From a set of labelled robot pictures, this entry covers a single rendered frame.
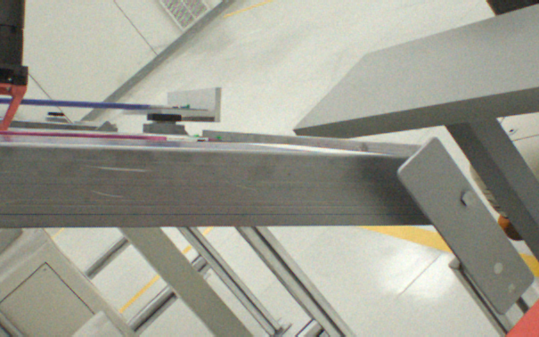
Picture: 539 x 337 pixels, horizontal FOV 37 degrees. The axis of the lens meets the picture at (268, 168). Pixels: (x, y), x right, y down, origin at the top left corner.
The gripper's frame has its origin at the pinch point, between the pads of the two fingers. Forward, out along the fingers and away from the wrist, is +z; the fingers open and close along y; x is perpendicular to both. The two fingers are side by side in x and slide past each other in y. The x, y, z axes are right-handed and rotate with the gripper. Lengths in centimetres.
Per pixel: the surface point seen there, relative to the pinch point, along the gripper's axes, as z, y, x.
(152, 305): 44, -81, 45
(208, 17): -131, -747, 263
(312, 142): -1.0, 35.6, 32.8
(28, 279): 38, -85, 14
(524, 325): 7, 91, 18
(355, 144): -1, 46, 33
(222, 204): 4, 60, 14
